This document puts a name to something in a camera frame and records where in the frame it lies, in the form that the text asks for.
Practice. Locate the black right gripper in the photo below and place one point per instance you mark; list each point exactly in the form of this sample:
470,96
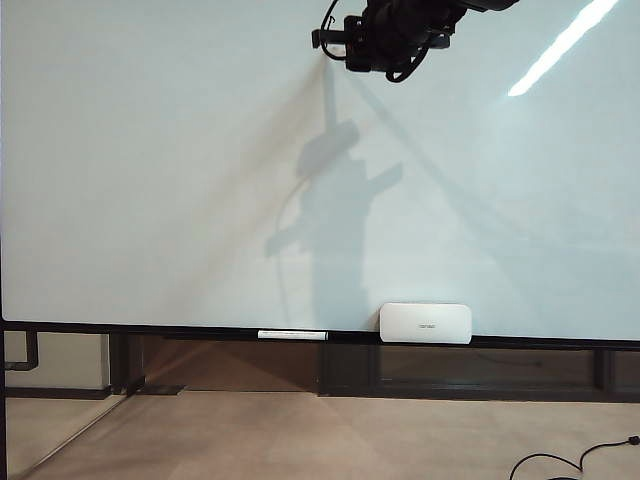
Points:
390,35

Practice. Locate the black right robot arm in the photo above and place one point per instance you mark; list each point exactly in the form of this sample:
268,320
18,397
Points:
492,4

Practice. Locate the large white whiteboard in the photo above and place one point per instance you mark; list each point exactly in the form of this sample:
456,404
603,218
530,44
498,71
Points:
150,200

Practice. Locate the white marker pen black cap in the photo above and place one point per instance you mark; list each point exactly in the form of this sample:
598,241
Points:
290,335

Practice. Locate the white rectangular board eraser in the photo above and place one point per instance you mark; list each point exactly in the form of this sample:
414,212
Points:
425,325

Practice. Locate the black bent pipe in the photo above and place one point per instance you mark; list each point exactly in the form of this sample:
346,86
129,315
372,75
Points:
33,350

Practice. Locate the black whiteboard tray rail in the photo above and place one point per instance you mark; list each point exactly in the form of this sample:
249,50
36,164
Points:
150,330

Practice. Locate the black vertical post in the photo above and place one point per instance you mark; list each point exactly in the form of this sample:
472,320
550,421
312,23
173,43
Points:
2,400

